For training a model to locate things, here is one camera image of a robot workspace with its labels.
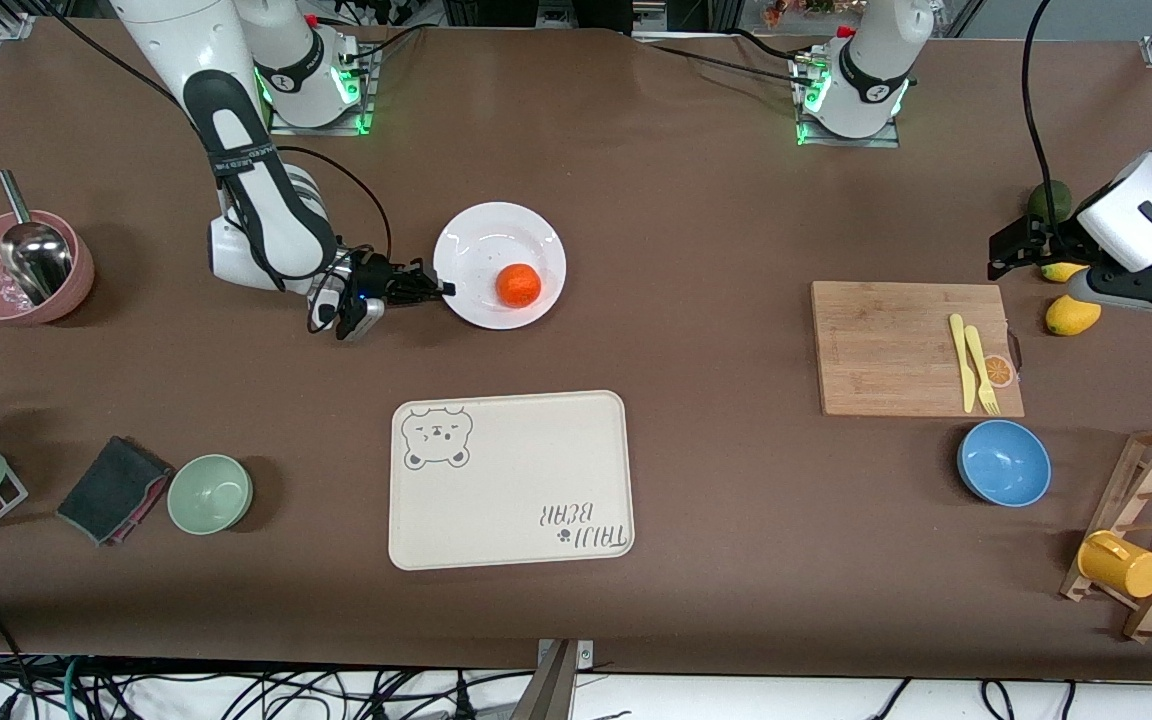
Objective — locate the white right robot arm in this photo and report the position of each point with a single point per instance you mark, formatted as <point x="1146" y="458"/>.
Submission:
<point x="176" y="40"/>

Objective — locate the beige bear print tray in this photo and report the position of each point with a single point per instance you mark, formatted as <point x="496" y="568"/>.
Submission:
<point x="516" y="480"/>

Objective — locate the large yellow lemon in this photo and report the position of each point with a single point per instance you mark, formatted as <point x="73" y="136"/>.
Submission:
<point x="1073" y="316"/>

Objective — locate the yellow plastic knife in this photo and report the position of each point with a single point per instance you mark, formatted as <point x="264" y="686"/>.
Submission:
<point x="964" y="372"/>

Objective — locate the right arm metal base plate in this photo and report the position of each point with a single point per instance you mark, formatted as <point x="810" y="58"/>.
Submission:
<point x="281" y="128"/>

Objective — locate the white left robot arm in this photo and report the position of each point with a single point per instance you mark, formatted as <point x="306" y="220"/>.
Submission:
<point x="871" y="70"/>

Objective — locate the white round plate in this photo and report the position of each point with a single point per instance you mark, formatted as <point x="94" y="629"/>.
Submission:
<point x="486" y="245"/>

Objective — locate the dark green fruit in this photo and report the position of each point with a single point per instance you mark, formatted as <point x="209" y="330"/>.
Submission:
<point x="1046" y="200"/>

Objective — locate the dark grey folded cloth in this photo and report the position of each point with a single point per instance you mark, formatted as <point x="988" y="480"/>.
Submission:
<point x="108" y="490"/>

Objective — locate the small yellow lemon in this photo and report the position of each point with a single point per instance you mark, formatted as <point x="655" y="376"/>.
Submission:
<point x="1061" y="271"/>

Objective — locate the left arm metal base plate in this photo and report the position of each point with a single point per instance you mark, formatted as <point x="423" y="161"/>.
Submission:
<point x="886" y="138"/>

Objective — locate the metal table bracket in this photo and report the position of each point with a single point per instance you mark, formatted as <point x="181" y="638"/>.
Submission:
<point x="584" y="655"/>

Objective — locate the blue bowl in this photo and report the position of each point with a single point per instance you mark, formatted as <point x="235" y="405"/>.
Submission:
<point x="1003" y="463"/>

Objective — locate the pale green bowl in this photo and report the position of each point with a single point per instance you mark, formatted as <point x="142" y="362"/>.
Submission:
<point x="209" y="494"/>

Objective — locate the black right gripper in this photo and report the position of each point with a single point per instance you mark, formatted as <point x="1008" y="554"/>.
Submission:
<point x="373" y="274"/>

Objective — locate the wooden mug rack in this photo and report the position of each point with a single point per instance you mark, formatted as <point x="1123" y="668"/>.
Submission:
<point x="1121" y="480"/>

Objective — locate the wooden cutting board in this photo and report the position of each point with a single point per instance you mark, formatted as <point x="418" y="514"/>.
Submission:
<point x="876" y="350"/>

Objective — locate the yellow plastic fork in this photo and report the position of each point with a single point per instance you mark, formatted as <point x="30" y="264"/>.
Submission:
<point x="976" y="352"/>

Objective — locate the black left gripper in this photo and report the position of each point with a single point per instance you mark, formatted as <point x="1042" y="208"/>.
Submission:
<point x="1049" y="240"/>

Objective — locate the orange fruit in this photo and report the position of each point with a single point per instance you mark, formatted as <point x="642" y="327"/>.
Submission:
<point x="518" y="285"/>

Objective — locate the steel ladle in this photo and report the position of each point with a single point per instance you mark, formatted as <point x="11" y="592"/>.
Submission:
<point x="36" y="262"/>

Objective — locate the yellow mug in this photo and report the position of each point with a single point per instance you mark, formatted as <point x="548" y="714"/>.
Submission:
<point x="1121" y="565"/>

